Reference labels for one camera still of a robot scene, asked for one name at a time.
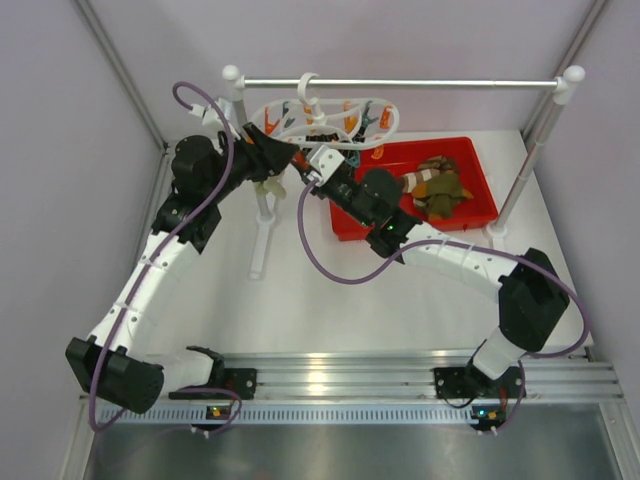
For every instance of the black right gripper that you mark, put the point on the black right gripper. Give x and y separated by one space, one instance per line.
321 191

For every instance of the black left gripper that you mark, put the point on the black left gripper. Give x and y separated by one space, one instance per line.
267 156

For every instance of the orange clothes peg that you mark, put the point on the orange clothes peg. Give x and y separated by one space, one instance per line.
300 162

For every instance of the black white striped sock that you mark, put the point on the black white striped sock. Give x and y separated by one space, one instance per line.
313 139

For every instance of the white round clip hanger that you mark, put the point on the white round clip hanger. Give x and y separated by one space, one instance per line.
366 122

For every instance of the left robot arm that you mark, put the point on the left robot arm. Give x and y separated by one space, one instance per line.
113 362

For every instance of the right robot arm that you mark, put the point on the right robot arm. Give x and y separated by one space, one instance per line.
524 287

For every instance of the pale green sock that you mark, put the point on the pale green sock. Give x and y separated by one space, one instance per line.
272 185

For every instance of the brown beige striped sock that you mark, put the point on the brown beige striped sock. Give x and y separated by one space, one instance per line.
427 170

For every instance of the red plastic tray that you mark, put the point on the red plastic tray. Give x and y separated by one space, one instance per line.
402 158

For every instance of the white metal drying rack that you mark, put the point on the white metal drying rack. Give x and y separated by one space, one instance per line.
560 89

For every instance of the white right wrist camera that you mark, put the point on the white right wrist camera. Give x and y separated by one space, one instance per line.
324 162

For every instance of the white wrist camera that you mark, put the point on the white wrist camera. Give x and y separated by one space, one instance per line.
324 162
210 118

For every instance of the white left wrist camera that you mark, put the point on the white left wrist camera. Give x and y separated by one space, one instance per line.
210 118

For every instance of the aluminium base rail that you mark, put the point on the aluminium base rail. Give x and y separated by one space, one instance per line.
396 389

